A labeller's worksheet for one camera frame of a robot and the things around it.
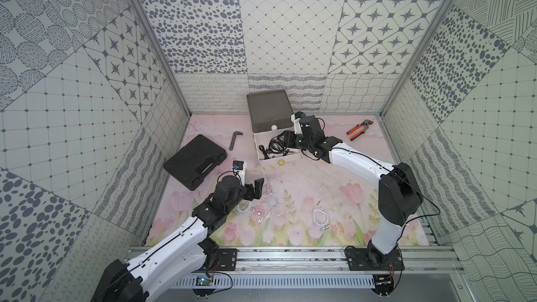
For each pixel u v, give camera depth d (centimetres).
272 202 88
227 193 60
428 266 75
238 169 70
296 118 80
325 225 82
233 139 109
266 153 94
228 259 73
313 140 68
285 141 79
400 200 47
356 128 114
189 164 95
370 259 66
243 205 88
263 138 101
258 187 73
